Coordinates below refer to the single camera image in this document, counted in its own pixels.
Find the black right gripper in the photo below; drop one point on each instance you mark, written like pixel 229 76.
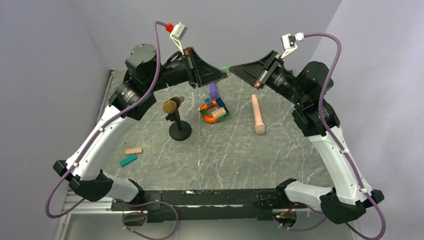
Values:
pixel 258 73

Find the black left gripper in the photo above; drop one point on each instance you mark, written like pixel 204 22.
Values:
pixel 200 72

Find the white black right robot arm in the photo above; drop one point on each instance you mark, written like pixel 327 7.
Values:
pixel 350 195

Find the purple cylinder toy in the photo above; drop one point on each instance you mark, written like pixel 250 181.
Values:
pixel 213 91

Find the beige wooden pestle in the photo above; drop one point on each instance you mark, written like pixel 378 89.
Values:
pixel 259 124

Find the gold microphone on black stand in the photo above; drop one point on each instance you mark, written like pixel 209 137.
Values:
pixel 179 130

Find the tan wooden block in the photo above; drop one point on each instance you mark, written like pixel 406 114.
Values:
pixel 131 151

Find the teal wooden block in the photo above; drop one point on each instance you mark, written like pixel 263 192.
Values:
pixel 129 159

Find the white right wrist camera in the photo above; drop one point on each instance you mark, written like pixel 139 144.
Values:
pixel 289 43

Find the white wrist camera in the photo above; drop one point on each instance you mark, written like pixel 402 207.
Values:
pixel 176 34
pixel 289 43

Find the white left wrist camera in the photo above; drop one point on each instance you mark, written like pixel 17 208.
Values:
pixel 176 34

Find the black table front rail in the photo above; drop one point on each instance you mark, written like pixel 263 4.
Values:
pixel 213 204

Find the aluminium frame rail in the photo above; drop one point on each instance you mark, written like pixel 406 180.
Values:
pixel 101 207

